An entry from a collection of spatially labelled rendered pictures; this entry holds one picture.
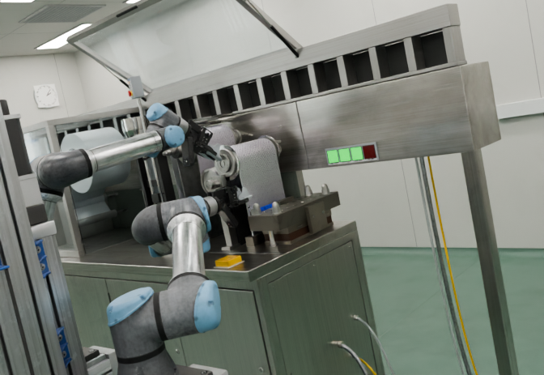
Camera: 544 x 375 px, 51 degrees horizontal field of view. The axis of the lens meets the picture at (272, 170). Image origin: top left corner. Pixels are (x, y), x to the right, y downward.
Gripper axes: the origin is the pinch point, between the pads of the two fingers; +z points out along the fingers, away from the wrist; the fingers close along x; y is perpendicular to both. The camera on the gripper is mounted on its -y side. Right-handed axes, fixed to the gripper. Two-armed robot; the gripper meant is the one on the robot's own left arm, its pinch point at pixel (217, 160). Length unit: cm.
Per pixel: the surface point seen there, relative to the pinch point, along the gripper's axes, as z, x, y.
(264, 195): 24.1, -6.6, -4.4
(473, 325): 190, -25, -7
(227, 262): 5.0, -19.6, -41.5
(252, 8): -23, -21, 54
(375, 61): 13, -58, 44
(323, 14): 148, 129, 243
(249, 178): 13.7, -6.6, -1.8
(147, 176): -5.6, 37.5, -6.8
